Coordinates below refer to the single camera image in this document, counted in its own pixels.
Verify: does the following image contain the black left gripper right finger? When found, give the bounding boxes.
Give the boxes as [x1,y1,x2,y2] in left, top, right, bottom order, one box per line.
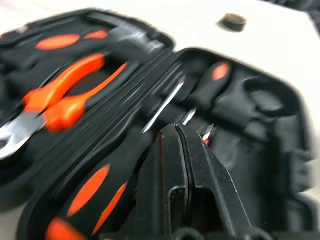
[177,124,253,236]

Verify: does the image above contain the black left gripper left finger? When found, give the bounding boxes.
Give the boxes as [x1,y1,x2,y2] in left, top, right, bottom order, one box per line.
[133,123,193,235]

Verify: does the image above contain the black plastic tool case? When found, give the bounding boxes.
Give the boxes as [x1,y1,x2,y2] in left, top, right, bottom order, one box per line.
[0,8,316,240]

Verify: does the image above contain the large black orange screwdriver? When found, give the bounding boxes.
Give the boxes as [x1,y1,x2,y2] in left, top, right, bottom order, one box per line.
[44,76,186,240]

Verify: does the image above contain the small black orange screwdriver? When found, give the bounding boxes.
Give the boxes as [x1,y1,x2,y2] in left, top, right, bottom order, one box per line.
[182,61,232,126]

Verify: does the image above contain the round dark table grommet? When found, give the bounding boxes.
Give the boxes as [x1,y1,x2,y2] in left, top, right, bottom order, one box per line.
[216,12,248,32]

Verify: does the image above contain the orange handled pliers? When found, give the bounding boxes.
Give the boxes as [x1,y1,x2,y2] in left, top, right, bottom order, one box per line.
[0,52,129,161]

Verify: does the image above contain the black orange tool handle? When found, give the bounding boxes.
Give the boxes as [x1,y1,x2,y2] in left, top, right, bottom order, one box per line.
[34,29,109,51]

